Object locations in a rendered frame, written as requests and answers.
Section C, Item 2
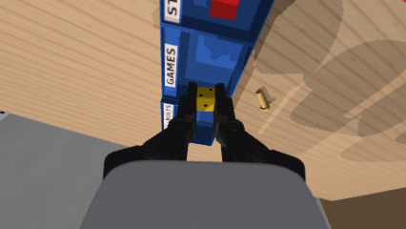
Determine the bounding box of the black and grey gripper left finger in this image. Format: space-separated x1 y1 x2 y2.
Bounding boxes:
103 82 197 179

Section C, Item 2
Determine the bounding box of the blue rack of bins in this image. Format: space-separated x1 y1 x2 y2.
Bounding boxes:
159 0 274 146

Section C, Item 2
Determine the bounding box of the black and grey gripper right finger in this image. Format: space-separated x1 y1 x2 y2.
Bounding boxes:
213 83 306 182

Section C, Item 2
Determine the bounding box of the yellow die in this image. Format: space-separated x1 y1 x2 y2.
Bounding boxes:
196 87 215 112

